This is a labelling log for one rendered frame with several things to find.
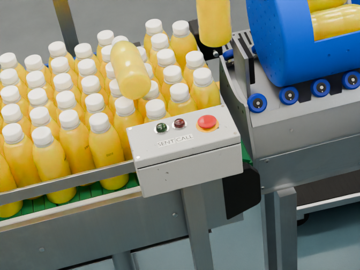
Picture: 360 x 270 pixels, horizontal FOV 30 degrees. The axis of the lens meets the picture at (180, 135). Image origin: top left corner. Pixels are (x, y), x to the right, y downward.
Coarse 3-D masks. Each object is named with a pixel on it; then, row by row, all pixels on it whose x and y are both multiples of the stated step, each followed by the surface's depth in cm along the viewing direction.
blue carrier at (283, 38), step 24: (264, 0) 145; (288, 0) 137; (264, 24) 149; (288, 24) 137; (264, 48) 155; (288, 48) 139; (312, 48) 140; (336, 48) 141; (288, 72) 143; (312, 72) 146; (336, 72) 150
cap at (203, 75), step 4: (200, 68) 144; (204, 68) 144; (196, 72) 143; (200, 72) 143; (204, 72) 143; (208, 72) 142; (196, 76) 142; (200, 76) 142; (204, 76) 142; (208, 76) 142; (196, 80) 142; (200, 80) 142; (204, 80) 142; (208, 80) 142; (200, 84) 142; (204, 84) 142
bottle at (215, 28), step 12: (204, 0) 127; (216, 0) 127; (228, 0) 129; (204, 12) 129; (216, 12) 129; (228, 12) 131; (204, 24) 131; (216, 24) 131; (228, 24) 132; (204, 36) 134; (216, 36) 133; (228, 36) 134
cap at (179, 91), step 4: (176, 84) 141; (180, 84) 141; (184, 84) 140; (172, 88) 140; (176, 88) 140; (180, 88) 140; (184, 88) 139; (188, 88) 139; (172, 92) 139; (176, 92) 139; (180, 92) 138; (184, 92) 138; (188, 92) 140; (172, 96) 139; (176, 96) 139; (180, 96) 139; (184, 96) 139; (176, 100) 140; (180, 100) 139
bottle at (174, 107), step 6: (168, 102) 142; (174, 102) 140; (180, 102) 139; (186, 102) 140; (192, 102) 141; (168, 108) 142; (174, 108) 140; (180, 108) 140; (186, 108) 140; (192, 108) 141; (174, 114) 141; (180, 114) 140
